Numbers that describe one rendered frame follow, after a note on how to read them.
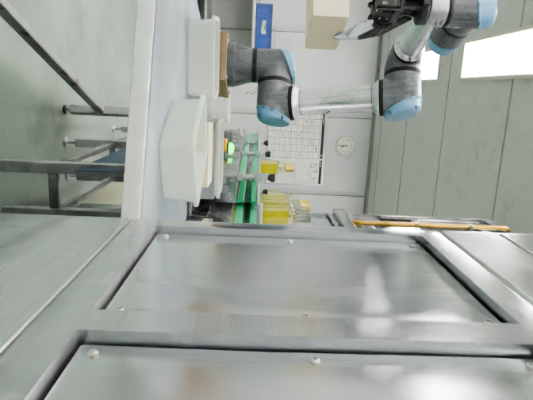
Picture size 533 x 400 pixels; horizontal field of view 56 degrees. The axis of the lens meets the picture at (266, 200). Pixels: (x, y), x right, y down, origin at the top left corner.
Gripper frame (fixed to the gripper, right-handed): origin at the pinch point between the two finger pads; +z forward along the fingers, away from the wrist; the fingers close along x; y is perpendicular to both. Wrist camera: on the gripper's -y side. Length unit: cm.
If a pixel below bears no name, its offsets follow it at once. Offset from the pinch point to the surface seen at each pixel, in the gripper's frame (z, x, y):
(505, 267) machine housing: -16, 57, 43
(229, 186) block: 25, 33, -55
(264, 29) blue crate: 14, -255, -520
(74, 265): 36, 59, 47
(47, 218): 47, 52, 29
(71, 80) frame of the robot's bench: 92, -13, -88
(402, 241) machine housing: -7, 54, 30
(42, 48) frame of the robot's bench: 91, -13, -59
